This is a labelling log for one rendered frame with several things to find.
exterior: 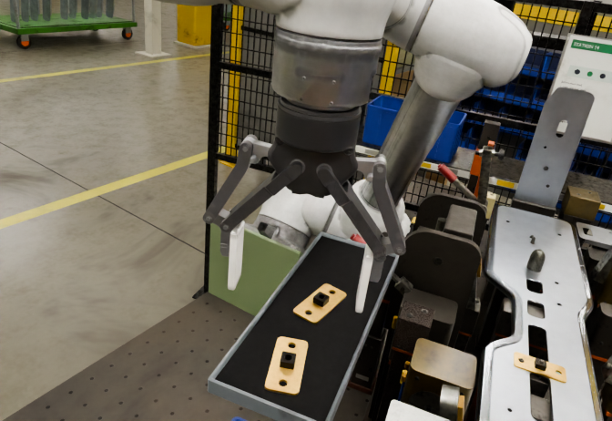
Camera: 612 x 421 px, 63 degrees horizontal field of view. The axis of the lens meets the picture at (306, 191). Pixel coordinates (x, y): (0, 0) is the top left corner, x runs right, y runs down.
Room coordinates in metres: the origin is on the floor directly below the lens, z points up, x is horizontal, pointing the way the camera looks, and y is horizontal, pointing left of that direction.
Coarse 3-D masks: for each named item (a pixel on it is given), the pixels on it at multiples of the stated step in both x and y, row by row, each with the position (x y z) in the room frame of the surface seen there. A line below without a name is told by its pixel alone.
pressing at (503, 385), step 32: (512, 224) 1.20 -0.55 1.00; (544, 224) 1.22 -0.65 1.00; (512, 256) 1.03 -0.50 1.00; (576, 256) 1.07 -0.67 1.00; (512, 288) 0.89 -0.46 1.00; (544, 288) 0.91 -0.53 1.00; (576, 288) 0.93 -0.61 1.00; (512, 320) 0.79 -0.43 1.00; (544, 320) 0.80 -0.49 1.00; (576, 320) 0.81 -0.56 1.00; (512, 352) 0.70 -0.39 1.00; (576, 352) 0.72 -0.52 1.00; (480, 384) 0.61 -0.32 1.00; (512, 384) 0.62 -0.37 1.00; (576, 384) 0.64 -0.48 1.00; (480, 416) 0.54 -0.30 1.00; (512, 416) 0.55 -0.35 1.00; (576, 416) 0.57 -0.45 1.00
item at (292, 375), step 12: (276, 348) 0.46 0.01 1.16; (288, 348) 0.46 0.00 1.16; (300, 348) 0.47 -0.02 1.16; (276, 360) 0.44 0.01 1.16; (288, 360) 0.43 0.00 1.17; (300, 360) 0.45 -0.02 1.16; (276, 372) 0.42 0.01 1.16; (288, 372) 0.43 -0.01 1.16; (300, 372) 0.43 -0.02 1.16; (276, 384) 0.41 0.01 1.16; (288, 384) 0.41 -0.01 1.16; (300, 384) 0.41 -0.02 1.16
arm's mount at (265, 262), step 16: (256, 240) 1.07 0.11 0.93; (272, 240) 1.05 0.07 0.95; (224, 256) 1.12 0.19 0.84; (256, 256) 1.07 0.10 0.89; (272, 256) 1.05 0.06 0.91; (288, 256) 1.03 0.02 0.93; (224, 272) 1.11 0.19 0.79; (256, 272) 1.07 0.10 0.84; (272, 272) 1.04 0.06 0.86; (288, 272) 1.02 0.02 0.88; (224, 288) 1.11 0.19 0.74; (240, 288) 1.09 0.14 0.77; (256, 288) 1.06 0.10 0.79; (272, 288) 1.04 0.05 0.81; (240, 304) 1.09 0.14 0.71; (256, 304) 1.06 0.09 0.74
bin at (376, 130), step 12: (384, 96) 1.77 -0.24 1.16; (372, 108) 1.61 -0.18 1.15; (384, 108) 1.60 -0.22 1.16; (396, 108) 1.75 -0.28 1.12; (372, 120) 1.61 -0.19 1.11; (384, 120) 1.60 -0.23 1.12; (456, 120) 1.67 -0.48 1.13; (372, 132) 1.61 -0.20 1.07; (384, 132) 1.60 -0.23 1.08; (444, 132) 1.53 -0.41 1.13; (456, 132) 1.52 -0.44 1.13; (444, 144) 1.52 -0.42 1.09; (456, 144) 1.59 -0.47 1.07; (432, 156) 1.54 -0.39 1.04; (444, 156) 1.52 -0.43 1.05
